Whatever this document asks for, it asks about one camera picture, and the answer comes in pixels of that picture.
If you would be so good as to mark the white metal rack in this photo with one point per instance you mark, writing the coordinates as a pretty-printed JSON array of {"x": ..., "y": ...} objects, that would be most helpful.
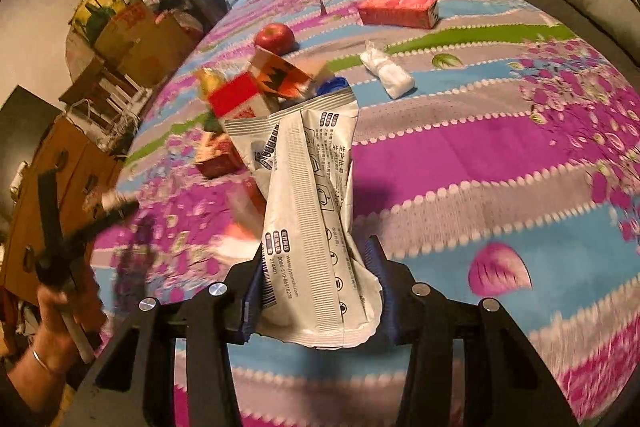
[{"x": 105, "y": 99}]

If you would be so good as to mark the long red beige box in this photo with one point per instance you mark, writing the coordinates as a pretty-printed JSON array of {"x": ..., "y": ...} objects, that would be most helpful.
[{"x": 397, "y": 13}]

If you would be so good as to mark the stack of cardboard boxes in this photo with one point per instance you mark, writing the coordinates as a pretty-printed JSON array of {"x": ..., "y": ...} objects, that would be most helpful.
[{"x": 140, "y": 39}]

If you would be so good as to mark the yellow green bag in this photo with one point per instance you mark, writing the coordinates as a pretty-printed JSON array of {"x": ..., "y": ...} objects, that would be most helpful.
[{"x": 95, "y": 9}]

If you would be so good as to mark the person's left hand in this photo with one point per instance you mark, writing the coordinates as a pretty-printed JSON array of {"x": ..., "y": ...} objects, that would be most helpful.
[{"x": 47, "y": 332}]

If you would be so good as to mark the black screen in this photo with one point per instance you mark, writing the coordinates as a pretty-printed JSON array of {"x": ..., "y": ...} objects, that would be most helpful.
[{"x": 22, "y": 112}]

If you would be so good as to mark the floral striped bedsheet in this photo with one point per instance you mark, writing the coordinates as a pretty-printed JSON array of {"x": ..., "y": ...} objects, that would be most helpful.
[{"x": 475, "y": 167}]

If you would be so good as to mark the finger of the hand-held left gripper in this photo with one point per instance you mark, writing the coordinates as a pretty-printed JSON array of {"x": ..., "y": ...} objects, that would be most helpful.
[
  {"x": 95, "y": 224},
  {"x": 50, "y": 217}
]

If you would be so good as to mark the red apple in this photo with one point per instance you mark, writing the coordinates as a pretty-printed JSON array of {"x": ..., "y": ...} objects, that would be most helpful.
[{"x": 274, "y": 38}]

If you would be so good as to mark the blue bottle cap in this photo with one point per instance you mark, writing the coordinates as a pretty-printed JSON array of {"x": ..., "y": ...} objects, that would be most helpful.
[{"x": 332, "y": 85}]

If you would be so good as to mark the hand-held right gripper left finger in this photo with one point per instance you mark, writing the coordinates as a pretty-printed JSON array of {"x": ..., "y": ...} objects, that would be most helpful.
[{"x": 250, "y": 307}]

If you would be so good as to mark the yellow wrapper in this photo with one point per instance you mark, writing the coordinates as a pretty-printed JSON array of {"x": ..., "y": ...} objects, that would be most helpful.
[{"x": 210, "y": 79}]

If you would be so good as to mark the orange white carton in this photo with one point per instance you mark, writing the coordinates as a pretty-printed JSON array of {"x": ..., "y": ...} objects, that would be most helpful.
[{"x": 280, "y": 74}]

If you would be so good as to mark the silver snack packet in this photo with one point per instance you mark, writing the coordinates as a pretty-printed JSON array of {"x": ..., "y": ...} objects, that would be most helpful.
[{"x": 305, "y": 207}]

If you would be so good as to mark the small red brown box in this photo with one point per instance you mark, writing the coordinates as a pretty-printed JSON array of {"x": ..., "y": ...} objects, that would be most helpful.
[{"x": 217, "y": 156}]

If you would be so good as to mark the small foil scrap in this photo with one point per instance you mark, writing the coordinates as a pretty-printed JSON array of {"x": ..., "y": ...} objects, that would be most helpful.
[{"x": 324, "y": 8}]

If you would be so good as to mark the person's left forearm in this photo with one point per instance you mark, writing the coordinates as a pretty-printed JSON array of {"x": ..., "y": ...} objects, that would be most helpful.
[{"x": 22, "y": 397}]

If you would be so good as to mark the red white box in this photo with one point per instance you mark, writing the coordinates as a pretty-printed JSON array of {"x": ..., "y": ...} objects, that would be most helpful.
[{"x": 237, "y": 99}]

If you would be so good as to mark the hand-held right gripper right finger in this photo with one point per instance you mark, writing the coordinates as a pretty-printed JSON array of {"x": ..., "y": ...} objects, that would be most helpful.
[{"x": 382, "y": 287}]

